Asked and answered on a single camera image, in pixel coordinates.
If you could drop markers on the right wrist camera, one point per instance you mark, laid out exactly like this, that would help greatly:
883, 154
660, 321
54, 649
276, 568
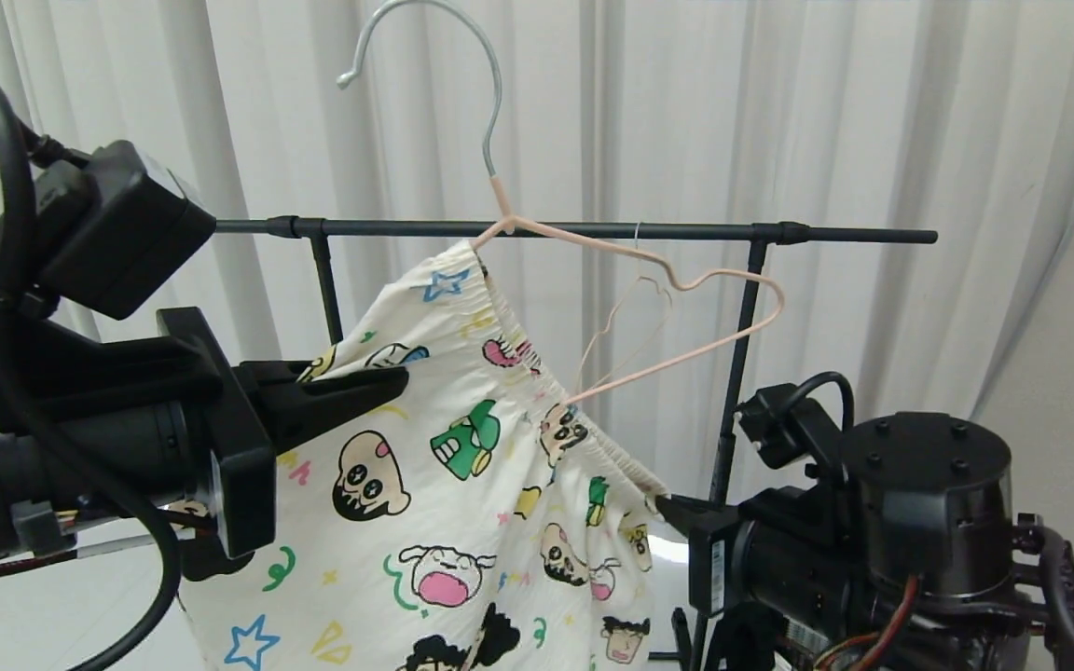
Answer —
779, 429

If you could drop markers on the cream printed garment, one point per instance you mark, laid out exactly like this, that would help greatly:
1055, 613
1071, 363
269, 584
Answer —
462, 522

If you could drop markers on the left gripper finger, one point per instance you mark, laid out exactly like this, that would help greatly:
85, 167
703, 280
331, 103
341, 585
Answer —
313, 401

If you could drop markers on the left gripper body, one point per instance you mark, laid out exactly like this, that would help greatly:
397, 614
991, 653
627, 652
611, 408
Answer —
80, 466

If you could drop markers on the white curtain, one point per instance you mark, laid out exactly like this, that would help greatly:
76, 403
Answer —
779, 112

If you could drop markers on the pink clothes hanger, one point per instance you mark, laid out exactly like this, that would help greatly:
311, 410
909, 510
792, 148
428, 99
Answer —
502, 198
637, 252

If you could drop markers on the black clothes rack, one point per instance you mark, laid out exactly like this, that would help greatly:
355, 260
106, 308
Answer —
826, 233

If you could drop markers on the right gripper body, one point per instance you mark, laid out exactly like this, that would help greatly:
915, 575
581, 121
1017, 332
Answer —
798, 568

